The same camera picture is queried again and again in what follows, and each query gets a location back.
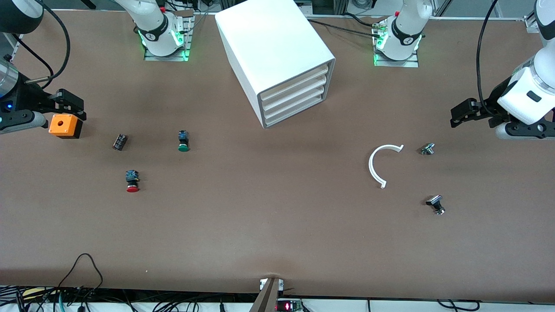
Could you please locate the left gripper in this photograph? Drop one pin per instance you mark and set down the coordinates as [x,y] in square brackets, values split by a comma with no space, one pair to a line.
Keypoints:
[491,105]

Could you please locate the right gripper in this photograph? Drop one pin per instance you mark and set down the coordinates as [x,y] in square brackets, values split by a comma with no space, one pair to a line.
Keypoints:
[29,98]

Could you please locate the red push button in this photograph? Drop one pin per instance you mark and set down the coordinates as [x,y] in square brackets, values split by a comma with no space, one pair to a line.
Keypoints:
[132,182]

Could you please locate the white plastic drawer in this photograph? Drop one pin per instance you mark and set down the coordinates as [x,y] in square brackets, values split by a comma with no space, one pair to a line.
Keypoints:
[295,110]
[295,94]
[295,102]
[295,85]

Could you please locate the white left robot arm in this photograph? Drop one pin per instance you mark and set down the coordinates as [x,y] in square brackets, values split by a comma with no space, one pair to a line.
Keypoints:
[405,34]

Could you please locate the green push button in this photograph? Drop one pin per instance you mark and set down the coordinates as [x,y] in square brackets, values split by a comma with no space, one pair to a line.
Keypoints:
[183,142]

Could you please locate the white drawer cabinet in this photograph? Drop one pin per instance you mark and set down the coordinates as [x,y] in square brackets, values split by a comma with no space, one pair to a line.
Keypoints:
[269,43]

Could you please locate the orange box with black base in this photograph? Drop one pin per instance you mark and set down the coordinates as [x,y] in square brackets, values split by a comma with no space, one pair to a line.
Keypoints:
[63,125]

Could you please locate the small silver metal part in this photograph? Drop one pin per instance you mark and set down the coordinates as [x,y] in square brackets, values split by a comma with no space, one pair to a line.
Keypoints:
[427,149]

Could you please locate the small dark contact block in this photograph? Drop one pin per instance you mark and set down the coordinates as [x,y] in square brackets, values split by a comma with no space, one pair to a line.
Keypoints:
[120,142]

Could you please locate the white curved plastic arc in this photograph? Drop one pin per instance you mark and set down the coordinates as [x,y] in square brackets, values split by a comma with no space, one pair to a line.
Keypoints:
[371,167]

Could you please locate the small device with red display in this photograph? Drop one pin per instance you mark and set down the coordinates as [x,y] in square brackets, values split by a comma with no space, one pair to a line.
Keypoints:
[288,306]

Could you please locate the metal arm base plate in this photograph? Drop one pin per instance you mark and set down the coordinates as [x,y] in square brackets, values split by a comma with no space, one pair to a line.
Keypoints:
[151,57]
[412,64]

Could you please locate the aluminium frame profile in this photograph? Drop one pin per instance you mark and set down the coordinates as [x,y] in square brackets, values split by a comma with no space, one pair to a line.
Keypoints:
[531,24]
[16,45]

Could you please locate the black capped metal switch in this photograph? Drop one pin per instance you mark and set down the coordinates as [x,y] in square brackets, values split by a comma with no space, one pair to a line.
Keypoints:
[435,202]

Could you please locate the silver clamp bracket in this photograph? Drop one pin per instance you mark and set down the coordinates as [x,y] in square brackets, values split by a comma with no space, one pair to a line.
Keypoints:
[282,284]

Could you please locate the brown camera stand bar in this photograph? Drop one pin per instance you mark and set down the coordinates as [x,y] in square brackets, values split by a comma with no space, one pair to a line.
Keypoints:
[264,299]

